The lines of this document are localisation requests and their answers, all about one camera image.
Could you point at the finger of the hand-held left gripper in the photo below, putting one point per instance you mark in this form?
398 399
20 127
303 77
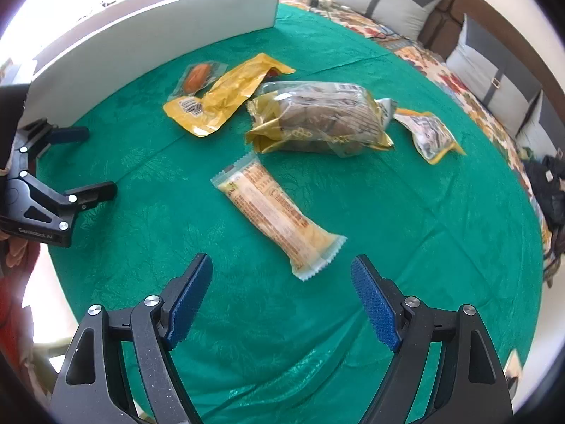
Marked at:
70 133
99 190

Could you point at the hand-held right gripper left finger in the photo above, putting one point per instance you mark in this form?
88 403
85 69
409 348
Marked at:
190 304

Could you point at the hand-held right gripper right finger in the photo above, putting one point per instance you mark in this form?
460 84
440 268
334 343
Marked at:
375 304

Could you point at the long snack bar packet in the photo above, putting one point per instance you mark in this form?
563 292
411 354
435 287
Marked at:
273 216

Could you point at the white box wall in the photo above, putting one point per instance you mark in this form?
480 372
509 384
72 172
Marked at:
154 22

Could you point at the clear orange sausage packet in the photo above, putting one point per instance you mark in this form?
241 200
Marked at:
198 77

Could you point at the yellow snack packet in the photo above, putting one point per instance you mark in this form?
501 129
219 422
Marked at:
238 84

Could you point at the small white yellow packet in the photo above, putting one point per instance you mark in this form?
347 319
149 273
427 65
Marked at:
430 134

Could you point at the large clear gold bread bag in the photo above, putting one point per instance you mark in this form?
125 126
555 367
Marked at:
318 119

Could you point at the person's left forearm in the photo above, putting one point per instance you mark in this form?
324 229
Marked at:
13 309

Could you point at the person's left hand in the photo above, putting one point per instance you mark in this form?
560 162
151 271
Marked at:
15 251

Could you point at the green blanket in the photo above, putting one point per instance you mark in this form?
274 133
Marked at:
397 229

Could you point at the black bag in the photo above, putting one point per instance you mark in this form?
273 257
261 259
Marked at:
547 198

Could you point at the grey pillow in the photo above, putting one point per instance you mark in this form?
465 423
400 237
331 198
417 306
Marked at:
490 66
547 123
388 0

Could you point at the white power strip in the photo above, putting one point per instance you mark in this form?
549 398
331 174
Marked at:
322 3

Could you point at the grey sofa cushions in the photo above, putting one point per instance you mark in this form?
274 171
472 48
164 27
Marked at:
468 2

